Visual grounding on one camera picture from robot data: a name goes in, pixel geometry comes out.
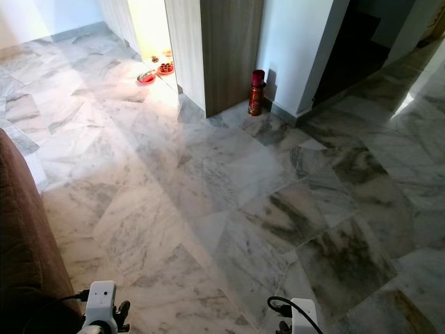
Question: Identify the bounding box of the brown fabric sofa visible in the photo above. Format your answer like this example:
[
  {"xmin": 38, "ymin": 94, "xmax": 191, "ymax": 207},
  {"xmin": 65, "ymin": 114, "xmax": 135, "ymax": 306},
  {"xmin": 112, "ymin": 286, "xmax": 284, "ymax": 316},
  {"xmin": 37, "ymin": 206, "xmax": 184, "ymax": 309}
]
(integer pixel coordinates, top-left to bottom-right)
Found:
[{"xmin": 0, "ymin": 129, "xmax": 86, "ymax": 334}]

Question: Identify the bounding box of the brown wooden door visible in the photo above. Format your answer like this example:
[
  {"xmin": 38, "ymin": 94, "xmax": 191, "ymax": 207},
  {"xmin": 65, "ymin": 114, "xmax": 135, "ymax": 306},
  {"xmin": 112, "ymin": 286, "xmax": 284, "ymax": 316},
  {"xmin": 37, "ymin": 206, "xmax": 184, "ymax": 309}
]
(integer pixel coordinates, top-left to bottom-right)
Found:
[{"xmin": 200, "ymin": 0, "xmax": 266, "ymax": 118}]

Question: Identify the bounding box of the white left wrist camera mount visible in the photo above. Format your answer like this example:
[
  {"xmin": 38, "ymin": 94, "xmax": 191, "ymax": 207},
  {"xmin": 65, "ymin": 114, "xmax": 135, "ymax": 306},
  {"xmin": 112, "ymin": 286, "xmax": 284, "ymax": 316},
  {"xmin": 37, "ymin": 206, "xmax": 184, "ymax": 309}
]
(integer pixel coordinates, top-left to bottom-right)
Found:
[{"xmin": 83, "ymin": 280, "xmax": 118, "ymax": 334}]

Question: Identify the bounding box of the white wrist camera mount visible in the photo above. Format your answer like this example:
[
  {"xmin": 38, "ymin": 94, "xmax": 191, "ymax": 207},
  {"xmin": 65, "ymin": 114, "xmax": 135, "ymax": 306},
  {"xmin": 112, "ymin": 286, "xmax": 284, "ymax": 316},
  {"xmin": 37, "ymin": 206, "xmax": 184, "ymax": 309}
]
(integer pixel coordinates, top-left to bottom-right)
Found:
[
  {"xmin": 83, "ymin": 280, "xmax": 118, "ymax": 334},
  {"xmin": 290, "ymin": 298, "xmax": 319, "ymax": 334}
]

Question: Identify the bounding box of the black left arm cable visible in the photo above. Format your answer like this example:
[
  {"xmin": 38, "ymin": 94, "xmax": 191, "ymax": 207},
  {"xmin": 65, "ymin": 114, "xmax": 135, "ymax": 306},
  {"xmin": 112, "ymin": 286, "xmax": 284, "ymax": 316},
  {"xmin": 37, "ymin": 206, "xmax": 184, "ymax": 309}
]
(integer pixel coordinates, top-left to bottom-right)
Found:
[{"xmin": 35, "ymin": 292, "xmax": 90, "ymax": 329}]

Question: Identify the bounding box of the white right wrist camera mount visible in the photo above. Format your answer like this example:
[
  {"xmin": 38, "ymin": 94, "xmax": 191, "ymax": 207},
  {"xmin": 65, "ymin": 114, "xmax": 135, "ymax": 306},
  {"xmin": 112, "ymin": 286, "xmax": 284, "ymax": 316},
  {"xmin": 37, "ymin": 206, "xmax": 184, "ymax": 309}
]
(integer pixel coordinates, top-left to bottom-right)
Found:
[{"xmin": 290, "ymin": 298, "xmax": 319, "ymax": 334}]

